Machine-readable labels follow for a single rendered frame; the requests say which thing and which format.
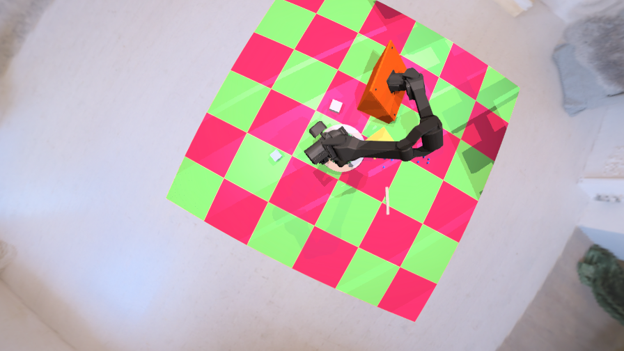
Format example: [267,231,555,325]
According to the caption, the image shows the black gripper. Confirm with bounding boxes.
[309,120,349,167]

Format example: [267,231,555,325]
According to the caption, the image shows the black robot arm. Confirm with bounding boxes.
[304,67,444,165]

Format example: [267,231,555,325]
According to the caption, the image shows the white round tray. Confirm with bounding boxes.
[324,124,364,172]

